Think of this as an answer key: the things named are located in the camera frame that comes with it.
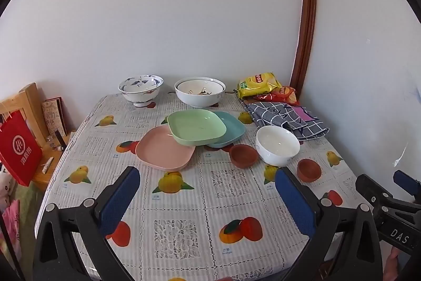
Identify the large white bowl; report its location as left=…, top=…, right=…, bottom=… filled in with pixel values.
left=174, top=77, right=226, bottom=109

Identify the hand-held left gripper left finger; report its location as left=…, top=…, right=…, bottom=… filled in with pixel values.
left=32, top=166, right=141, bottom=281

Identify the red paper bag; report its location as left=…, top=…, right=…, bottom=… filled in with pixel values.
left=0, top=110, right=43, bottom=187

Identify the yellow chip bag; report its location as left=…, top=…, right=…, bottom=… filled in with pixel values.
left=237, top=72, right=283, bottom=100

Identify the teal square plate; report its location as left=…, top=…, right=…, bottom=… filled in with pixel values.
left=206, top=111, right=245, bottom=149

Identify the pink square plate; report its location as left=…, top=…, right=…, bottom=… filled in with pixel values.
left=135, top=125, right=195, bottom=171

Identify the pink fabric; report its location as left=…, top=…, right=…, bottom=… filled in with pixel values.
left=0, top=199, right=21, bottom=244

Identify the grey checked cloth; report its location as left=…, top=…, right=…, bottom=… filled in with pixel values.
left=242, top=98, right=330, bottom=141

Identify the green square plate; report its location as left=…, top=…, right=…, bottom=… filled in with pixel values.
left=167, top=109, right=227, bottom=146

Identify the brown wooden door frame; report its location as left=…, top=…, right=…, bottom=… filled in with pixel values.
left=289, top=0, right=317, bottom=91

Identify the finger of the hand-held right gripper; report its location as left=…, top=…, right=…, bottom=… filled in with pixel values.
left=355, top=174, right=393, bottom=212
left=393, top=170, right=421, bottom=203

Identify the pink cloth piece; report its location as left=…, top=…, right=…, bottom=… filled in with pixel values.
left=294, top=106, right=316, bottom=122

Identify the patterned book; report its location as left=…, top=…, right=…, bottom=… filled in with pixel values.
left=41, top=97, right=68, bottom=137

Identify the white bowl with orange print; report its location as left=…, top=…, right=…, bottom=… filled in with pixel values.
left=177, top=79, right=224, bottom=96

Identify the plain white bowl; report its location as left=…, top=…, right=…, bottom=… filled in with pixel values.
left=256, top=126, right=301, bottom=167

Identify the wooden chair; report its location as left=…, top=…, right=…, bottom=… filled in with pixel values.
left=0, top=82, right=76, bottom=193

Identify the red chip bag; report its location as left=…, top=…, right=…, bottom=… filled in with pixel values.
left=253, top=86, right=300, bottom=106

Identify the person's right hand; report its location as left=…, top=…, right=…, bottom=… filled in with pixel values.
left=384, top=246, right=401, bottom=281

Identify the blue patterned white bowl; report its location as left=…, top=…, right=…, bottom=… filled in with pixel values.
left=118, top=74, right=164, bottom=108

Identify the small brown bowl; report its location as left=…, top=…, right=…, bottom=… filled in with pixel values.
left=229, top=144, right=259, bottom=167
left=297, top=159, right=322, bottom=183

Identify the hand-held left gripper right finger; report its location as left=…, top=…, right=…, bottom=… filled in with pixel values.
left=275, top=166, right=384, bottom=281

